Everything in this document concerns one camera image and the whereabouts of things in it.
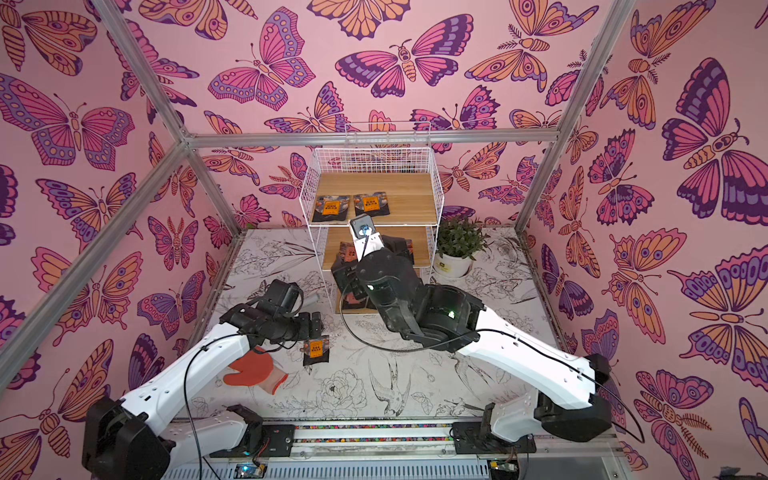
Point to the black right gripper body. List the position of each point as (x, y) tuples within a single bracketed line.
[(346, 279)]

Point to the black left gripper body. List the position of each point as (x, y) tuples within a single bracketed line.
[(305, 326)]

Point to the orange-label tea bag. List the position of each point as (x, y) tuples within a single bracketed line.
[(330, 208), (371, 204), (316, 351)]

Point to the red tea bag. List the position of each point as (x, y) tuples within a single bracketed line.
[(346, 255)]

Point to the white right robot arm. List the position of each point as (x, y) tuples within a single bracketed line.
[(564, 401)]

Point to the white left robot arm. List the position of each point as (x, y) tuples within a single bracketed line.
[(134, 437)]

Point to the red work glove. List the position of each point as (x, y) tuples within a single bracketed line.
[(256, 369)]

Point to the potted green plant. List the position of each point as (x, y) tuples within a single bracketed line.
[(458, 243)]

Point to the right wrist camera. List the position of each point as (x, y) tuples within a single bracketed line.
[(366, 238)]

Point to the white wire three-tier shelf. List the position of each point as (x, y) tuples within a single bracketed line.
[(398, 187)]

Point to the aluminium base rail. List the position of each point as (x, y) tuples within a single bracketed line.
[(405, 449)]

